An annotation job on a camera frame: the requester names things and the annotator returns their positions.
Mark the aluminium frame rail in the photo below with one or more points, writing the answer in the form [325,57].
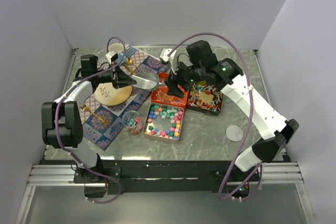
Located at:
[60,172]

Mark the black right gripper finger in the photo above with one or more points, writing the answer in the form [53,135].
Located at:
[172,87]
[182,90]

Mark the gold lollipop tin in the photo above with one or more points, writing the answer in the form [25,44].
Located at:
[205,99]

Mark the patterned blue placemat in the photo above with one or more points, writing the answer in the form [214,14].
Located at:
[104,118]

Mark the gold knife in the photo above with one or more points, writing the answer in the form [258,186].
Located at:
[138,70]

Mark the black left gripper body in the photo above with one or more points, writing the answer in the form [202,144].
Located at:
[106,77]

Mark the pink star candy tin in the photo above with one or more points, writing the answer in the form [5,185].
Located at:
[163,123]

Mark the orange candy tin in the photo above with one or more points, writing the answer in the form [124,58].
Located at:
[160,96]

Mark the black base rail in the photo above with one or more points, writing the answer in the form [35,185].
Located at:
[122,177]

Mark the cream floral plate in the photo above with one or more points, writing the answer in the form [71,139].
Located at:
[106,94]

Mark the gold fork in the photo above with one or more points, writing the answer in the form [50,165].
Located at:
[102,120]

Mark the gold spoon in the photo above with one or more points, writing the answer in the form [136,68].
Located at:
[130,64]

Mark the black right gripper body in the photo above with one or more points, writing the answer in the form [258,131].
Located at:
[188,75]

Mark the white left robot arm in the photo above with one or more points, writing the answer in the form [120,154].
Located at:
[61,122]

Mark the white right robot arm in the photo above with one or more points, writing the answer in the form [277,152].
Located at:
[226,76]

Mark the silver metal scoop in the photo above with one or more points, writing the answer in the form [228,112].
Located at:
[147,81]

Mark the blue white mug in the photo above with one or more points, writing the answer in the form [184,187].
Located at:
[120,50]

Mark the clear glass jar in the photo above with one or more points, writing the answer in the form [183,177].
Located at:
[133,122]

